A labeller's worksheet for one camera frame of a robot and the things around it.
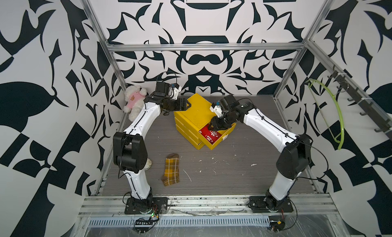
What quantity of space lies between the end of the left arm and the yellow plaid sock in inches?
11.1

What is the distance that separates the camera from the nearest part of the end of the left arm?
0.65 meters

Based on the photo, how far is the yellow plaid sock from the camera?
0.82m
